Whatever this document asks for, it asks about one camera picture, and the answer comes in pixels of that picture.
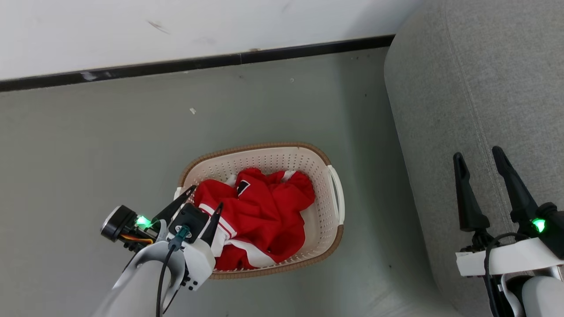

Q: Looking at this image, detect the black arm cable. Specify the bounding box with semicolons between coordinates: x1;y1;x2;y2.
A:
156;225;191;317
483;232;529;317

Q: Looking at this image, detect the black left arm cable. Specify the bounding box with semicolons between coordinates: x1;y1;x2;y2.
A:
156;225;191;317

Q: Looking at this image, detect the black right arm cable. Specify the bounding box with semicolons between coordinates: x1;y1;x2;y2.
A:
483;232;529;317

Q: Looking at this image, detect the red garment with white trim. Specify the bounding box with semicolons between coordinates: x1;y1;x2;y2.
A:
198;203;304;271

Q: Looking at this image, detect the grey fabric sofa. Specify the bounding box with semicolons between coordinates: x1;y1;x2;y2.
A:
384;0;564;317

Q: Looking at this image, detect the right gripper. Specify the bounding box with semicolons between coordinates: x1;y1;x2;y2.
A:
453;146;564;277

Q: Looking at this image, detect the white perforated laundry basket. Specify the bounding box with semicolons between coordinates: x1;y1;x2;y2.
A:
174;142;345;280

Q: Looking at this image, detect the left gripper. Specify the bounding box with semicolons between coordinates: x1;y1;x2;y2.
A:
100;185;224;252

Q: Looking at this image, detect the red jersey with logo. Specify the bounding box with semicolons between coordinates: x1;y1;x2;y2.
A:
194;167;316;265

